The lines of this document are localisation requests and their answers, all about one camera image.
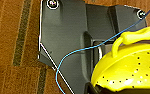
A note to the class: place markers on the yellow colander bowl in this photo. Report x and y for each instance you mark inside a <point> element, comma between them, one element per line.
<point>131,66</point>

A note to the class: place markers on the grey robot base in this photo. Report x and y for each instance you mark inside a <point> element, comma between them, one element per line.
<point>71,43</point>

